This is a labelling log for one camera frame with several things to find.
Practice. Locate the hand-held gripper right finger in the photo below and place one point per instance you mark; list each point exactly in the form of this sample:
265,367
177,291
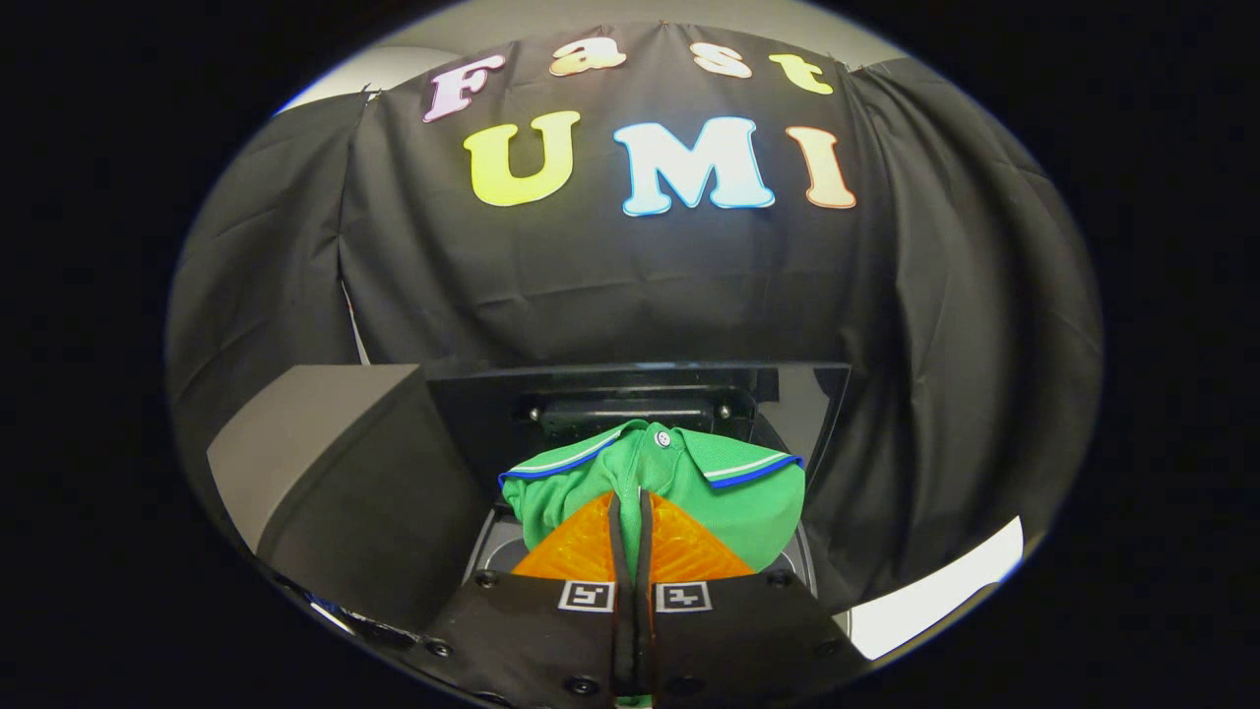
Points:
748,630

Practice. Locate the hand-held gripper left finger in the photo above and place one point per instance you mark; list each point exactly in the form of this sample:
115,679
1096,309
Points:
532,630

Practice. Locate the green polo shirt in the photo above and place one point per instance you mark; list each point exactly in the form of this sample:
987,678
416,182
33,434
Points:
728,492

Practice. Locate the white paper sheet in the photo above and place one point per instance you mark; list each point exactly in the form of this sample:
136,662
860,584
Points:
935,591

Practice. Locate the grey box stand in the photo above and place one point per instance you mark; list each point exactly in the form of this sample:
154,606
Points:
335,453

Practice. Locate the black backdrop cloth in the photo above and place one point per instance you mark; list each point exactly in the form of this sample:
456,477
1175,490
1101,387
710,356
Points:
610,286

